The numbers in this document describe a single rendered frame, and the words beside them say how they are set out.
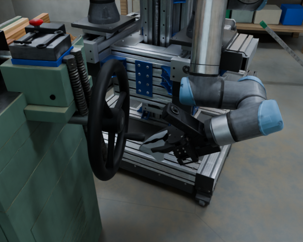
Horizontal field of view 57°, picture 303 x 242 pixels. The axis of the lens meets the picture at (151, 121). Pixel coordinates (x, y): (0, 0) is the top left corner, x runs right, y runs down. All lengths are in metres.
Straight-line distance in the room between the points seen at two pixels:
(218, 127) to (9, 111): 0.45
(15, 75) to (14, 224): 0.32
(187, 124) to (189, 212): 0.88
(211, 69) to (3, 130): 0.49
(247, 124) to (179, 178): 0.83
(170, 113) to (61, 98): 0.25
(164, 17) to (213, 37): 0.63
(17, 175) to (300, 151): 1.72
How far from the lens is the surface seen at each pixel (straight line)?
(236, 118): 0.66
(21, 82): 0.65
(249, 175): 1.75
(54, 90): 0.63
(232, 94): 0.73
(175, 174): 1.43
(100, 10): 1.36
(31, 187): 0.75
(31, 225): 0.78
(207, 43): 0.71
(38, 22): 0.69
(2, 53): 0.73
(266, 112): 0.65
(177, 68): 1.10
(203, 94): 0.72
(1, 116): 0.61
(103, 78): 0.57
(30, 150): 0.71
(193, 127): 0.68
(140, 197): 1.55
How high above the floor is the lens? 1.20
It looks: 36 degrees down
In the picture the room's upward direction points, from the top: straight up
